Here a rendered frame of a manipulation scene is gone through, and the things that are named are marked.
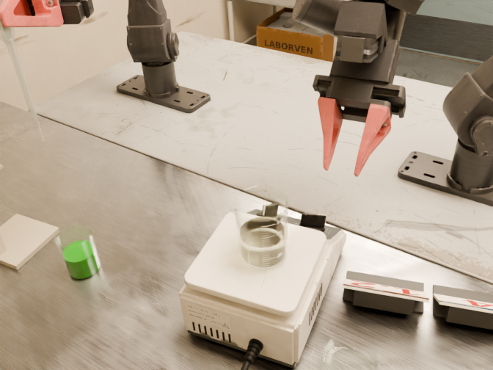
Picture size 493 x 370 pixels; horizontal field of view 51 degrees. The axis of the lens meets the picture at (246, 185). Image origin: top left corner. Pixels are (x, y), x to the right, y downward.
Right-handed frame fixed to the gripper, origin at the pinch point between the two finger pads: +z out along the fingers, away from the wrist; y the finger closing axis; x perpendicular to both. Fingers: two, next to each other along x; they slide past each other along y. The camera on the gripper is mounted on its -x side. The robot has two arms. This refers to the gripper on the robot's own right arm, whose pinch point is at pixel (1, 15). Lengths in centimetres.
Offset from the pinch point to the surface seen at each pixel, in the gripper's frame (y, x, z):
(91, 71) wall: -58, 76, -147
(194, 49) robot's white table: 2, 34, -70
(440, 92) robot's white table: 54, 33, -47
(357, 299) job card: 33.8, 30.7, 6.0
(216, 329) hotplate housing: 18.7, 28.9, 11.9
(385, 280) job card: 37.5, 31.8, 1.9
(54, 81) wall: -67, 73, -131
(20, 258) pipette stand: -8.7, 31.5, 0.3
